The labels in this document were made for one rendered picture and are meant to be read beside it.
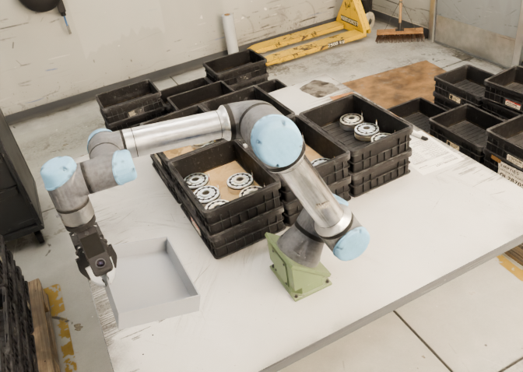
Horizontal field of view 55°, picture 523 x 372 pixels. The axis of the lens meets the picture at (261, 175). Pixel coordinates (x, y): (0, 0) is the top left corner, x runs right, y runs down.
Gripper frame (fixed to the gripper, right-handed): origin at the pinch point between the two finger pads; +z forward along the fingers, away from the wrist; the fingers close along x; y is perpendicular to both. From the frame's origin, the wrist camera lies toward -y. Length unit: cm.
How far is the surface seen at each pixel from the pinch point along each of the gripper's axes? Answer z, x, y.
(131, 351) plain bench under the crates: 36.9, 1.2, 8.8
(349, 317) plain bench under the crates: 37, -60, -20
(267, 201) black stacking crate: 20, -60, 26
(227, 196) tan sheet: 24, -52, 43
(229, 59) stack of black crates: 51, -144, 231
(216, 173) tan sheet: 24, -55, 60
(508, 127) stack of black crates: 51, -205, 37
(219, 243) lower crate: 29, -40, 28
